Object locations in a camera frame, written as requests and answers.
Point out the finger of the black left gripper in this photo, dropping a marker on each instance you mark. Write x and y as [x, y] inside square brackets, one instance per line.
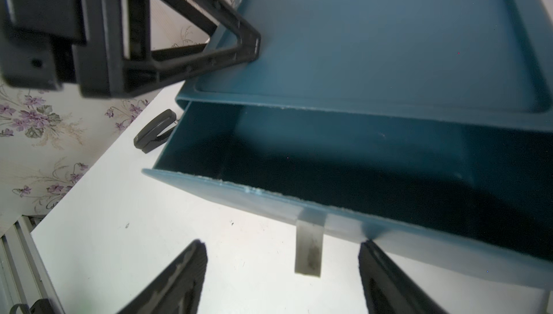
[232, 41]

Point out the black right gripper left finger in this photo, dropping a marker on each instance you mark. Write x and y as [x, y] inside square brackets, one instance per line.
[178, 288]

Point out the aluminium mounting rail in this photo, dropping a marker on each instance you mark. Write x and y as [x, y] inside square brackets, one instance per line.
[25, 283]

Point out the teal drawer cabinet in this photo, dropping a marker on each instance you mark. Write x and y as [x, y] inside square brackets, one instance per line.
[478, 62]

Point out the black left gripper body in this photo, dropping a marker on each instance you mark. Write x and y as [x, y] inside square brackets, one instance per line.
[46, 44]

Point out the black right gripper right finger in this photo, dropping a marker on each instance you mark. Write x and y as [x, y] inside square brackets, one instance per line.
[387, 289]

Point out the black stapler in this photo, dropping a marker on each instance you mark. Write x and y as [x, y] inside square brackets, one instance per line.
[156, 132]

